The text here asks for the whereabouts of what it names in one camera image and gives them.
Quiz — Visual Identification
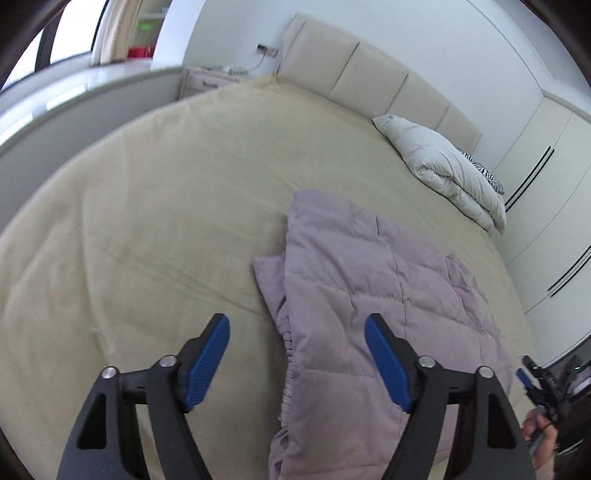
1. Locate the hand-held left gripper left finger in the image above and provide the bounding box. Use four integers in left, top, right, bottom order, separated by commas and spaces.
55, 313, 230, 480

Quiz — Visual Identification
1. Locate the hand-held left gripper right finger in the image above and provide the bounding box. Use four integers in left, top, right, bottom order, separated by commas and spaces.
364, 313, 539, 480

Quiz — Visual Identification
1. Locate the mauve quilted puffer coat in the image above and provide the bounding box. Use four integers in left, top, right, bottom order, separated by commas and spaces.
252, 188, 515, 480

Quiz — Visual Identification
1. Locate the person's right hand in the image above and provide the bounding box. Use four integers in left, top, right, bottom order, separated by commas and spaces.
522, 406, 560, 468

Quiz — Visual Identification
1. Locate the white wardrobe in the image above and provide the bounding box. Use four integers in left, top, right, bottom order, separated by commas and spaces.
489, 88, 591, 370

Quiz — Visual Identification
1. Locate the bed with beige sheet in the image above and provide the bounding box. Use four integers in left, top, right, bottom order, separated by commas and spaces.
0, 74, 532, 480

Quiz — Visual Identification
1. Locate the zebra print pillow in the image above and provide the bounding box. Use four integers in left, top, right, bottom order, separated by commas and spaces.
457, 148, 507, 195

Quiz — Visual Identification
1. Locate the white folded duvet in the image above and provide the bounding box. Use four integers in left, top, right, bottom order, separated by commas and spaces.
372, 114, 508, 235

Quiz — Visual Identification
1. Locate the white nightstand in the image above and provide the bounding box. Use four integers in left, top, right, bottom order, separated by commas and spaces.
179, 66, 243, 99

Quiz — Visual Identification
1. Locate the white window ledge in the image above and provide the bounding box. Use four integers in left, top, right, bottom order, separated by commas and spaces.
0, 65, 184, 167

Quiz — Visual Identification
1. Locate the cream padded headboard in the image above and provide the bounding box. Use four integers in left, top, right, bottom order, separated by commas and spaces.
277, 13, 482, 160

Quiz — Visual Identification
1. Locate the beige curtain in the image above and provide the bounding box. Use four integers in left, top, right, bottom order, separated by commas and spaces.
99, 0, 160, 63

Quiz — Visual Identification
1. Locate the black framed window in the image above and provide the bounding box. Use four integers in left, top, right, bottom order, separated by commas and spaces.
34, 0, 112, 72

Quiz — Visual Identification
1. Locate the thin charger cable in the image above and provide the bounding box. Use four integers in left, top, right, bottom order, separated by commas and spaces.
231, 46, 283, 75

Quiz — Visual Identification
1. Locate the white wall shelf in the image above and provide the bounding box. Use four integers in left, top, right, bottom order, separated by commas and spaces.
134, 0, 172, 61

